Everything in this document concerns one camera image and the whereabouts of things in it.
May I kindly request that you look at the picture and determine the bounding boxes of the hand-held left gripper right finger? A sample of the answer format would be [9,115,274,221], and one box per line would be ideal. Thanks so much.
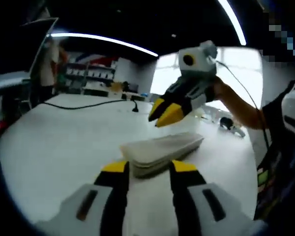
[169,159,268,236]

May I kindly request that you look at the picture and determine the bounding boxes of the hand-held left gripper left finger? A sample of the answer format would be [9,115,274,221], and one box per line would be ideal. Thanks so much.
[35,159,130,236]

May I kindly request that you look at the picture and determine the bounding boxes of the white towel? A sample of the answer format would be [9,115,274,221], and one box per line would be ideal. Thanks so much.
[120,132,205,179]

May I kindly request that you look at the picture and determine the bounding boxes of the dark round object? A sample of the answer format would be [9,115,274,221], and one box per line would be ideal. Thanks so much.
[220,117,246,138]

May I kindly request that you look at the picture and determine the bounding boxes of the ceiling light strip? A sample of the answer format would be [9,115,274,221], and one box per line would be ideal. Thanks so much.
[217,0,247,46]
[49,33,159,58]

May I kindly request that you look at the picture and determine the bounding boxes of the storage shelves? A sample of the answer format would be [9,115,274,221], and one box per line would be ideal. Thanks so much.
[63,59,118,93]

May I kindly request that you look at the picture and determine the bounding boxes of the white worn device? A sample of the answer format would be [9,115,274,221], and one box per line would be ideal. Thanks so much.
[281,88,295,140]

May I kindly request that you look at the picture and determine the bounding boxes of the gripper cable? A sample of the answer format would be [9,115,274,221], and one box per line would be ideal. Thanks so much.
[206,55,271,153]

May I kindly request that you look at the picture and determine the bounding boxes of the black table cable with plug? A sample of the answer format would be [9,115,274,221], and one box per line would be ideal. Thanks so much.
[39,99,140,114]

